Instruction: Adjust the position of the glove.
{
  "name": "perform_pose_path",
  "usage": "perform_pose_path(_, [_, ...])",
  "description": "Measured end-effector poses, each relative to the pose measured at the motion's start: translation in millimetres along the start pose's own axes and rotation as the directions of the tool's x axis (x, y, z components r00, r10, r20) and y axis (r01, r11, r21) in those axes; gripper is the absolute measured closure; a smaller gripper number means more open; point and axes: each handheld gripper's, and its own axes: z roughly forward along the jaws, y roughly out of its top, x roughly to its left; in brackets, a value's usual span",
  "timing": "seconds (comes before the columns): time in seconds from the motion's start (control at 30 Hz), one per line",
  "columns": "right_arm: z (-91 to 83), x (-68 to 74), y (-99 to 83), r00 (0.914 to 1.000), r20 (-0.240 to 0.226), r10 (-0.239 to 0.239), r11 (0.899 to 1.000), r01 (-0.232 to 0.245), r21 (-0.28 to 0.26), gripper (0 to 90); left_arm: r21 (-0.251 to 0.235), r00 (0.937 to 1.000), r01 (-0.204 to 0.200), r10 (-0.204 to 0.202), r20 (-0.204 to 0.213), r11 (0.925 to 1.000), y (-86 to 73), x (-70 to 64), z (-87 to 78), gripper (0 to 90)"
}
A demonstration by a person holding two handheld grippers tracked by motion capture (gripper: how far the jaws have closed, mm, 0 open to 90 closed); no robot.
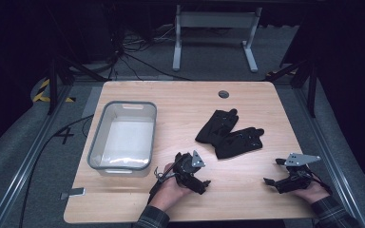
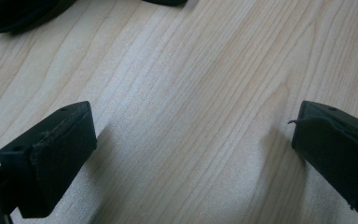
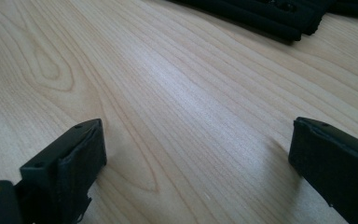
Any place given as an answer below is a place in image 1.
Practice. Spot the black glove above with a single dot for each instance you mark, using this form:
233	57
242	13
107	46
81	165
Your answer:
216	126
239	144

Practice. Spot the person's right hand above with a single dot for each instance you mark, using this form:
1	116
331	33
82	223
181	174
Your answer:
313	193

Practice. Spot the white plastic bin grey rim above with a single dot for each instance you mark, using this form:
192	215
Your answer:
127	139

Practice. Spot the aluminium floor rail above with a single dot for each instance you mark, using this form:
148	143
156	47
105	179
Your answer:
28	158
326	152

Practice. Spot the silver table clamp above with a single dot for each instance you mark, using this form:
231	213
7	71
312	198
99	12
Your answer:
74	192

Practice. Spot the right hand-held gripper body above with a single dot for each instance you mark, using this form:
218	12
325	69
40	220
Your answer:
297	175

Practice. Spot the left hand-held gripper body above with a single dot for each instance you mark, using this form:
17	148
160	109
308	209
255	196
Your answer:
188	169

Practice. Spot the yellow black hazard tape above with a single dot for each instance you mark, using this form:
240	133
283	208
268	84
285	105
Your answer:
42	90

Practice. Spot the person's left hand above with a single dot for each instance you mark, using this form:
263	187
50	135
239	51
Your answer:
168	193

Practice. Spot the grey table grommet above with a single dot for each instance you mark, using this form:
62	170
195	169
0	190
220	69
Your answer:
223	94

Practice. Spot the white metal desk frame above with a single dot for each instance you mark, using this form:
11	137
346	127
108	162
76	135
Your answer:
215	19

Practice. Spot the black metal stand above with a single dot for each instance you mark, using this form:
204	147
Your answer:
312	88
53	85

